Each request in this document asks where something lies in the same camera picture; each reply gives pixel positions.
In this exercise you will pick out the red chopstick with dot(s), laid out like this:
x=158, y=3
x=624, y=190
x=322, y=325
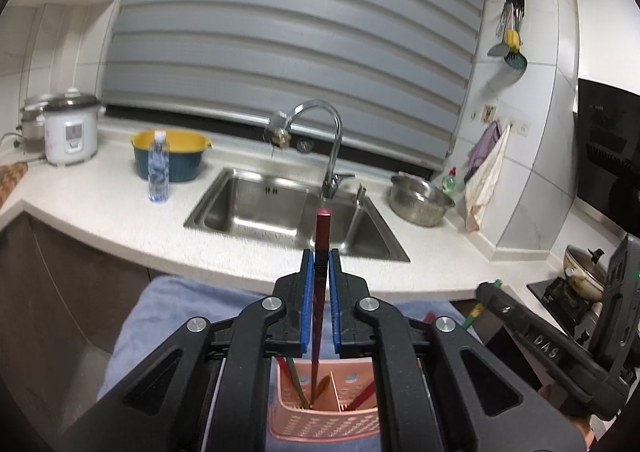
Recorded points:
x=362, y=396

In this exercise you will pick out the frying pan with glass lid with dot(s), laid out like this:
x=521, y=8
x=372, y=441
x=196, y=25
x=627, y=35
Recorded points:
x=582, y=272

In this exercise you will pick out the person's right hand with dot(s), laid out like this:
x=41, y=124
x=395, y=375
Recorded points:
x=580, y=437

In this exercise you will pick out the wall socket plate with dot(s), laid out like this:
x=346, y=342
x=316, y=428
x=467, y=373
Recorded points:
x=490, y=113

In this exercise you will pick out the maroon chopstick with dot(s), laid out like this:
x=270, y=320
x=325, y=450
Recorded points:
x=321, y=242

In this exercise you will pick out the green chopstick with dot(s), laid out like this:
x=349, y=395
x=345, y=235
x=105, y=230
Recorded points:
x=300, y=392
x=471, y=318

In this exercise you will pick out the white hanging cloth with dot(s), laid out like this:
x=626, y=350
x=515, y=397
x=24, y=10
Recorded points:
x=487, y=182

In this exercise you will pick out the blue bowl with yellow rim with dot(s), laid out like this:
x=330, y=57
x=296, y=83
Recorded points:
x=185, y=156

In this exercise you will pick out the stainless steel sink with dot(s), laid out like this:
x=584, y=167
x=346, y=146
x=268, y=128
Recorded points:
x=250, y=207

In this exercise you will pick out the blue fleece towel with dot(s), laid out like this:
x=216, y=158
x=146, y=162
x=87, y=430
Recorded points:
x=165, y=312

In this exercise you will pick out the dark base cabinet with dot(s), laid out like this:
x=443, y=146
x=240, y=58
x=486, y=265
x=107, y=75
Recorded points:
x=50, y=307

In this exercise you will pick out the purple hanging cloth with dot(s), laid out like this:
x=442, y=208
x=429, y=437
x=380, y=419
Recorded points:
x=482, y=149

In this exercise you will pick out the chrome kitchen faucet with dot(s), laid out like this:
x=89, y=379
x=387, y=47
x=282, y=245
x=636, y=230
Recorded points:
x=336, y=131

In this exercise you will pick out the steel steamer pot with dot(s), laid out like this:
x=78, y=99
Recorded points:
x=31, y=126

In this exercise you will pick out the yellow hanging utensil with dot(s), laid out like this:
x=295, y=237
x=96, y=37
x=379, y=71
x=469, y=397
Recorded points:
x=512, y=39

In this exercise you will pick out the stainless steel colander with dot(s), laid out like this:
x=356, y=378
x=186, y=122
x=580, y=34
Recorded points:
x=420, y=204

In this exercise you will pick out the black gas stove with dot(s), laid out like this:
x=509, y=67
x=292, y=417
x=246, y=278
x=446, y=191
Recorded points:
x=555, y=297

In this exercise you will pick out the clear plastic water bottle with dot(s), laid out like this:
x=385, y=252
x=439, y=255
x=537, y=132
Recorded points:
x=159, y=171

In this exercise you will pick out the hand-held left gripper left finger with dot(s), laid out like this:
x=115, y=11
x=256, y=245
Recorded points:
x=308, y=302

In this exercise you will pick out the grey striped window blind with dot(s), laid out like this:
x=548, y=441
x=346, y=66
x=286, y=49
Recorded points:
x=300, y=31

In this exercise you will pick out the green dish soap bottle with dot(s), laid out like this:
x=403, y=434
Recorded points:
x=450, y=184

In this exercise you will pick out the black range hood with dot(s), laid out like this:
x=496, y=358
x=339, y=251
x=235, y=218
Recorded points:
x=610, y=156

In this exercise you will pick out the brown patterned board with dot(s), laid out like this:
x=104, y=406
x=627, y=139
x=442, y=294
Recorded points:
x=10, y=182

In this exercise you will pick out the green slotted ladle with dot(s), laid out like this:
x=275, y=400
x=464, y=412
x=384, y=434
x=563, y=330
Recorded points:
x=516, y=60

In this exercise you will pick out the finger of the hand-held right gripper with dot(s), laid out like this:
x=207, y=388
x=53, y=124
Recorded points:
x=495, y=299

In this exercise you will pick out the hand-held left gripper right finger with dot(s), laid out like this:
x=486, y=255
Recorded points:
x=335, y=302

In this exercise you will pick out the pink perforated utensil holder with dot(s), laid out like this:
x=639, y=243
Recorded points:
x=320, y=424

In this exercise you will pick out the grey spatula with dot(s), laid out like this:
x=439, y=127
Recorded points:
x=498, y=49

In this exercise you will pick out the white rice cooker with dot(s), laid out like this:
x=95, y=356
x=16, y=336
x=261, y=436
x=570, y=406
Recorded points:
x=70, y=131

